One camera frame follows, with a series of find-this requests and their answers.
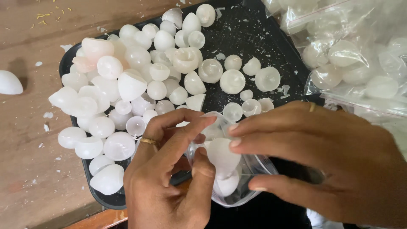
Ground person's right hand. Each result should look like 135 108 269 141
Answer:
227 101 407 228

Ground person's left hand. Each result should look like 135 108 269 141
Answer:
123 108 217 229

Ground small clear plastic bag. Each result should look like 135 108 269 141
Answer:
186 111 279 208

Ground white cloth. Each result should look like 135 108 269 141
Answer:
307 208 347 229

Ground clear bag of white shells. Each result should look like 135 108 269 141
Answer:
319 92 407 159
262 0 407 100

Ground white wax shell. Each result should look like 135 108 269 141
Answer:
0 71 24 95
202 119 227 141
206 137 241 179
215 172 241 197

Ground black garment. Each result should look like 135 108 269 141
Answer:
205 191 313 229

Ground heap of white wax shells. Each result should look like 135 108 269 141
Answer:
48 4 281 196

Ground black plastic tray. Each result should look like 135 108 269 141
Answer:
59 0 325 210

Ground yellow crumbs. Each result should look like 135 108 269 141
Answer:
30 0 72 29

